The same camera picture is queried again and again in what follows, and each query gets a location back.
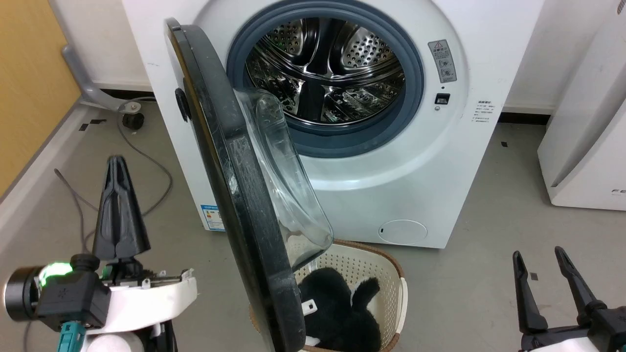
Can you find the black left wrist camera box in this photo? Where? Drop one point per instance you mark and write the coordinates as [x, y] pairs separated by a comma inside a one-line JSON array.
[[68, 293]]

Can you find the white air purifier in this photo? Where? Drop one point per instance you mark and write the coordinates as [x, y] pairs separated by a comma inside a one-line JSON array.
[[587, 122]]

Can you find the black door latch socket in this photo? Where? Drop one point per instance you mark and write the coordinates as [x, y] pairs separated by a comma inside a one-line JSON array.
[[442, 98]]

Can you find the grey rubber door gasket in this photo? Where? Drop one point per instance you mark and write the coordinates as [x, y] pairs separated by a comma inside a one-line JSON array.
[[413, 93]]

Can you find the small printed text label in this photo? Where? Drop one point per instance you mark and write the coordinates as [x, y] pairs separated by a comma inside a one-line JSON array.
[[484, 111]]

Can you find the black caster wheel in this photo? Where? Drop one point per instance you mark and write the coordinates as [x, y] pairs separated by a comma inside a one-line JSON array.
[[133, 120]]

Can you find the stainless steel washer drum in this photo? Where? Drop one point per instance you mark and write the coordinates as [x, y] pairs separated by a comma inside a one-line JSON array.
[[337, 63]]

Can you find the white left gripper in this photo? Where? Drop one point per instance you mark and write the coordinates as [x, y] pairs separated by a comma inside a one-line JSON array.
[[146, 298]]

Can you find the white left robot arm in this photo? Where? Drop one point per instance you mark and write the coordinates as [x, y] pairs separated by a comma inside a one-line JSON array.
[[127, 340]]

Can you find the black plush toy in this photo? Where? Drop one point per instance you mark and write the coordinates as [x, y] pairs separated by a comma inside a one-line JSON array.
[[342, 313]]

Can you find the grey warning sticker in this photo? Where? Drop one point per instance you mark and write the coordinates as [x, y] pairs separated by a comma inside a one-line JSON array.
[[442, 61]]

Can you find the blue energy label sticker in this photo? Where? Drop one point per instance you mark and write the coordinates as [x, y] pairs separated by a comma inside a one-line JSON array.
[[213, 217]]

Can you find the white front-load washing machine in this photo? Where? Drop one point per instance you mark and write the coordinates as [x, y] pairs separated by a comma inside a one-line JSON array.
[[420, 161]]

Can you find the cream perforated laundry basket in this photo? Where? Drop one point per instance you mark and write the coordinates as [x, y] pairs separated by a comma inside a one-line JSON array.
[[376, 266]]

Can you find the round white filter cover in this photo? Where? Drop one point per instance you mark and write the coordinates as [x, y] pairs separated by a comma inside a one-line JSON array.
[[402, 231]]

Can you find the orange wooden panel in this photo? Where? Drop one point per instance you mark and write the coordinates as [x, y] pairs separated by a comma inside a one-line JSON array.
[[29, 83]]

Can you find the black washing machine door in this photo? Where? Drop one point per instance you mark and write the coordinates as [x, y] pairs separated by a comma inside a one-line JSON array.
[[230, 176]]

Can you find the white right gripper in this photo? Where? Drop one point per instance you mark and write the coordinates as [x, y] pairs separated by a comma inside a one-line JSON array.
[[596, 332]]

